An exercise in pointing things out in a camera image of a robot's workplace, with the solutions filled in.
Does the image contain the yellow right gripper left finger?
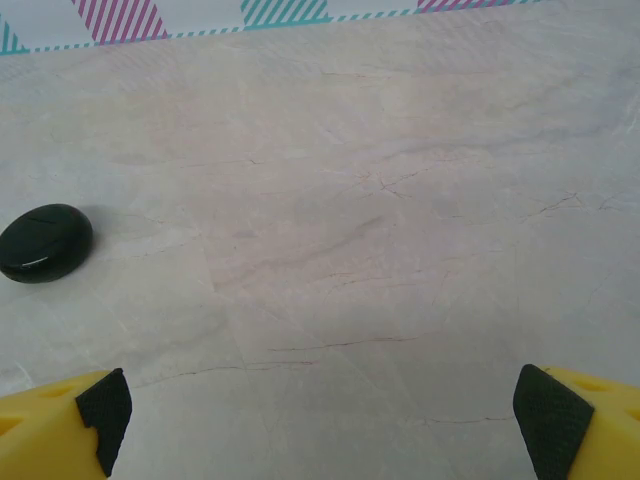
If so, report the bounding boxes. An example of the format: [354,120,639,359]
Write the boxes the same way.
[0,368,134,480]

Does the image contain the black earbud charging case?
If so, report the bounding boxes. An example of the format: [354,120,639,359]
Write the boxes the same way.
[0,202,94,285]

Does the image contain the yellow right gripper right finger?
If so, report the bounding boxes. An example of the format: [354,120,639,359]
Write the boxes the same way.
[513,363,640,480]

